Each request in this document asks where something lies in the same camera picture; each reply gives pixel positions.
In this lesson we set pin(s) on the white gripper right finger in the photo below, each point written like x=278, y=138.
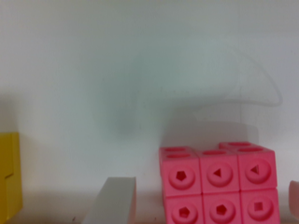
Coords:
x=294, y=198

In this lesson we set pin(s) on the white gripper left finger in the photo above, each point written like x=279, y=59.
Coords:
x=115, y=203

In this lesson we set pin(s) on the pink linked cube block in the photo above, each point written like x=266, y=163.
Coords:
x=233, y=184

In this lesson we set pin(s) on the yellow block with hole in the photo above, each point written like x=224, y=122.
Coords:
x=10, y=176

